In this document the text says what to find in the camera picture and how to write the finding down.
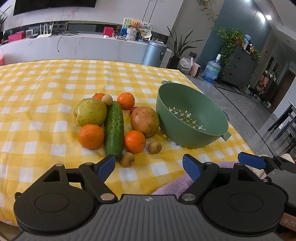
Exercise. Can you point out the yellow white checked tablecloth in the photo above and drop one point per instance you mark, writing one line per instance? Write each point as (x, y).
(46, 92)

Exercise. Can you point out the small white device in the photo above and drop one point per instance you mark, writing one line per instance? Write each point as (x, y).
(29, 33)

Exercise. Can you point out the black television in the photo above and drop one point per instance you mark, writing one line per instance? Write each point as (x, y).
(55, 5)

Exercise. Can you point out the cluttered dark shelf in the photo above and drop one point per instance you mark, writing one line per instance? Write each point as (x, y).
(266, 85)

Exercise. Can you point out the bottles on cabinet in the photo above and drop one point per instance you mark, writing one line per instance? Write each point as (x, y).
(248, 44)

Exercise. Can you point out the green cucumber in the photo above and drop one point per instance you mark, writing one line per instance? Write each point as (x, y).
(113, 129)

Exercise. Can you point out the brown teddy bear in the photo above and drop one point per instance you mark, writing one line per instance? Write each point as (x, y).
(134, 24)

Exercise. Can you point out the white marble counter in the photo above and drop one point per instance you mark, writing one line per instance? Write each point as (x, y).
(92, 48)

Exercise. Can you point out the small brown kiwi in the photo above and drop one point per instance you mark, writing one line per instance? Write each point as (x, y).
(155, 147)

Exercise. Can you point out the blue water jug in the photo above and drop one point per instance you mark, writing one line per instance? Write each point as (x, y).
(211, 70)

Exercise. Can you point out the white router with antennas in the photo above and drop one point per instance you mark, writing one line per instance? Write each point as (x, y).
(44, 36)

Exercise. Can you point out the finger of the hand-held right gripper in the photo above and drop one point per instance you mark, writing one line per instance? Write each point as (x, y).
(252, 160)

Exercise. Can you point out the grey drawer cabinet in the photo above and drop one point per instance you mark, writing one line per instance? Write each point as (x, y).
(240, 67)

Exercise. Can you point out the printed picture board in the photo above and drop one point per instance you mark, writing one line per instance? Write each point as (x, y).
(126, 23)

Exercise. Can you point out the hanging vine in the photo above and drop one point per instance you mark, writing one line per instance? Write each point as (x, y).
(210, 11)

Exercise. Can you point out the orange mandarin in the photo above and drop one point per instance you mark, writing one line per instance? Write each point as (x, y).
(91, 136)
(98, 96)
(134, 141)
(126, 100)

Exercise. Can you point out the white wrapped bouquet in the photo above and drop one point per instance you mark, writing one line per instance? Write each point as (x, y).
(131, 34)

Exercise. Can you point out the pink box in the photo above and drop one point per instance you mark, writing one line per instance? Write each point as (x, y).
(16, 37)

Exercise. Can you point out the reddish brown pomegranate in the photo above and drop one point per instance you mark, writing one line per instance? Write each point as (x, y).
(145, 121)

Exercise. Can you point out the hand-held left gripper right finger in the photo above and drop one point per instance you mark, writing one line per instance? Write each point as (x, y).
(190, 166)

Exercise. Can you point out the grey round trash can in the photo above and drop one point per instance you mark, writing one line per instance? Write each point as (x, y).
(153, 54)

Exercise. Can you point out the pink container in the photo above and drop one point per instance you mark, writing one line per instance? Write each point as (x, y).
(1, 60)

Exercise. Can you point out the black dining chair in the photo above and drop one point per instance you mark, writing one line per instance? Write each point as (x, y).
(284, 120)

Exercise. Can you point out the small pink appliance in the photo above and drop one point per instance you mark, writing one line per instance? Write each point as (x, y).
(195, 69)

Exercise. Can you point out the red box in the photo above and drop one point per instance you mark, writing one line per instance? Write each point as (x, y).
(108, 30)

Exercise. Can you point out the potted long-leaf plant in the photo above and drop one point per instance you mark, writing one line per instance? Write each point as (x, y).
(178, 46)

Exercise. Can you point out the red cherry tomato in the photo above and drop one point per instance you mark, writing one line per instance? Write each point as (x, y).
(132, 111)

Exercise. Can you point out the leafy green trailing plant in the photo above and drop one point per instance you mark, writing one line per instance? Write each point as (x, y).
(230, 39)

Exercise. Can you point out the purple fluffy cloth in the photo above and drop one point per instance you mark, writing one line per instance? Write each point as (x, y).
(175, 183)

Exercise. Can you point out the green colander bowl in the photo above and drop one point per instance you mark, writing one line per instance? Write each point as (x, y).
(192, 136)

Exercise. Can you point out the white plastic bag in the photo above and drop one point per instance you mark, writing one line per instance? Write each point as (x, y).
(185, 66)

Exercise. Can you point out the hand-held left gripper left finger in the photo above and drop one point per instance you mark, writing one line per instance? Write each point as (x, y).
(106, 165)

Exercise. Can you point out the thin-leaf plant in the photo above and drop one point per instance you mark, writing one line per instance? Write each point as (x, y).
(2, 20)

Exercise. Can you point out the yellow green pear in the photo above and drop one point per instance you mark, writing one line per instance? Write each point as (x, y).
(89, 112)

